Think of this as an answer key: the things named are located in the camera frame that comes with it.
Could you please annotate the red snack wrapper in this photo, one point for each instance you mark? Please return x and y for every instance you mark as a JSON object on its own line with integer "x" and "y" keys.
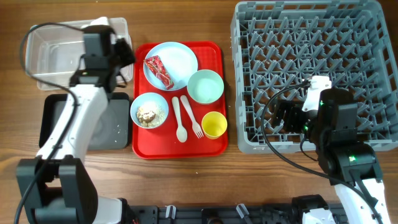
{"x": 156, "y": 66}

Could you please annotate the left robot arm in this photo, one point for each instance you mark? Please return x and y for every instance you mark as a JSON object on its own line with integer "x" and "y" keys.
{"x": 55, "y": 186}

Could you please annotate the yellow plastic cup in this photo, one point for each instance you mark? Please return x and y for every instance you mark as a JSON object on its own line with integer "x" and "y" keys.
{"x": 214, "y": 124}

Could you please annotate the clear plastic bin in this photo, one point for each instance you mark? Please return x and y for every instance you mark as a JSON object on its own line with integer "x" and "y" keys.
{"x": 53, "y": 52}

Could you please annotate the rice and food scraps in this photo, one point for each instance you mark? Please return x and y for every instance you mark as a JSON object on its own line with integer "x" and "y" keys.
{"x": 150, "y": 115}

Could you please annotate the black mounting rail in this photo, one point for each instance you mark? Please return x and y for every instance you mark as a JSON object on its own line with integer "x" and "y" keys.
{"x": 274, "y": 213}

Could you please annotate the cream plastic spoon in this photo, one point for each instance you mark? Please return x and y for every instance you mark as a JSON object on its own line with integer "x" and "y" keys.
{"x": 181, "y": 131}

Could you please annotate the light blue small bowl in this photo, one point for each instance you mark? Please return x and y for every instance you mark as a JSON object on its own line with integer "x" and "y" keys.
{"x": 152, "y": 98}

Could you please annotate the mint green bowl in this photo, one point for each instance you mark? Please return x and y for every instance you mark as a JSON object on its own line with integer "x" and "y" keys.
{"x": 205, "y": 86}

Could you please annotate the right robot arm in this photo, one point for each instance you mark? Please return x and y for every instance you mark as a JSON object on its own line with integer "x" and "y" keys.
{"x": 350, "y": 165}

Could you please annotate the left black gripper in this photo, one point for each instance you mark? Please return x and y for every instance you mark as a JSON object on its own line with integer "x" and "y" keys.
{"x": 125, "y": 46}

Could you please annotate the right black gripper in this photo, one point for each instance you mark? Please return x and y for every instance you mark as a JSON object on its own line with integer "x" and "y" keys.
{"x": 294, "y": 109}

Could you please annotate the grey dishwasher rack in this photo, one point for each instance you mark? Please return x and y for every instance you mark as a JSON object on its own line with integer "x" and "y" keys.
{"x": 282, "y": 43}

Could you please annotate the light blue plate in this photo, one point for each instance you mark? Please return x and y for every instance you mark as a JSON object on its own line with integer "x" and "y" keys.
{"x": 179, "y": 61}

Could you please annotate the pink plastic fork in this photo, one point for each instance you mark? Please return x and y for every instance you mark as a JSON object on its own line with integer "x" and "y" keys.
{"x": 195, "y": 126}

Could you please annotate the black waste tray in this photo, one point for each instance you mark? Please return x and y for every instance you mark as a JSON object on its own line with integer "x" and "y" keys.
{"x": 113, "y": 130}

